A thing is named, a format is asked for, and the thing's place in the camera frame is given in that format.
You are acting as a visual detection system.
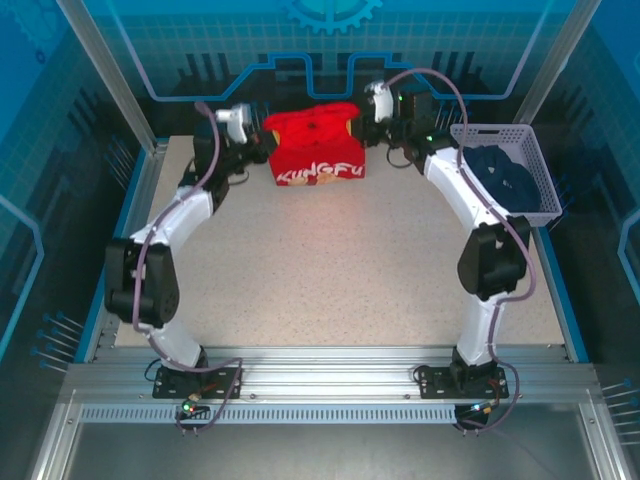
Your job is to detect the red printed t-shirt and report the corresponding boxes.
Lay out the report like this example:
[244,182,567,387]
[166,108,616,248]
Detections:
[263,102,369,189]

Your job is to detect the blue table edge trim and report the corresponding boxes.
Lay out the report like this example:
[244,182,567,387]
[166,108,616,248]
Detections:
[74,142,156,364]
[532,227,591,364]

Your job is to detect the navy blue garment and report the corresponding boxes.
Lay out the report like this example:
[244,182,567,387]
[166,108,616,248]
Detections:
[464,145,542,214]

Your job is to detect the lavender plastic basket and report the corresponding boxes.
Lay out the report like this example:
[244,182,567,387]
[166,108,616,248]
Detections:
[449,123,564,229]

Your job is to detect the small lit electronics module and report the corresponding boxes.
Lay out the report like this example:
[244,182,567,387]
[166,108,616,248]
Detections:
[175,397,210,420]
[457,399,501,421]

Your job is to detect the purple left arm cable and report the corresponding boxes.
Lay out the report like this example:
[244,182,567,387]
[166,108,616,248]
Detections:
[132,102,245,439]

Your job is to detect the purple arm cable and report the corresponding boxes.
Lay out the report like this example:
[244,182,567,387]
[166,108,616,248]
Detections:
[384,67,539,437]
[132,102,245,439]

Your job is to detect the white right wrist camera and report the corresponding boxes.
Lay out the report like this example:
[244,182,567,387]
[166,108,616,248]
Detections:
[363,79,397,124]

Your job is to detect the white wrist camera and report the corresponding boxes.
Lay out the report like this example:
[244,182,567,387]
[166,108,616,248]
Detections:
[214,102,255,145]
[363,79,397,124]

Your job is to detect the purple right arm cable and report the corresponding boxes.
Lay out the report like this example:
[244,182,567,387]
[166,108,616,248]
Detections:
[384,67,539,437]

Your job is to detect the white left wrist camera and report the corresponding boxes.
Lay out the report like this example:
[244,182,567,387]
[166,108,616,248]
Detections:
[214,102,255,145]

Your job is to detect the aluminium table side rail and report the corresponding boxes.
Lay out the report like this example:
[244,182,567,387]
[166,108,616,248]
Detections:
[94,142,169,361]

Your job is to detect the aluminium enclosure post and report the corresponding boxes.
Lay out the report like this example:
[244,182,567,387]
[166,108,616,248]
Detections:
[512,0,601,132]
[54,0,169,154]

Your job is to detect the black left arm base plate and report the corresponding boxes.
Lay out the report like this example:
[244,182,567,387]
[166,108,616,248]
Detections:
[152,366,245,400]

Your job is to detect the aluminium front frame rail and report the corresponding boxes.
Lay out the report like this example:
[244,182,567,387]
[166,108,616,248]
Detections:
[64,343,599,407]

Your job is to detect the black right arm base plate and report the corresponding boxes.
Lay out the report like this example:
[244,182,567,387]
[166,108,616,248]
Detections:
[415,365,511,400]

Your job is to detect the slotted grey cable duct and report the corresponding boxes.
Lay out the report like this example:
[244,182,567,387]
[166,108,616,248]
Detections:
[78,404,459,425]

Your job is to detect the aluminium lower frame bar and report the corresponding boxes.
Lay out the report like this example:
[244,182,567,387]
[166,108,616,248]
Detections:
[579,402,632,480]
[27,399,84,480]

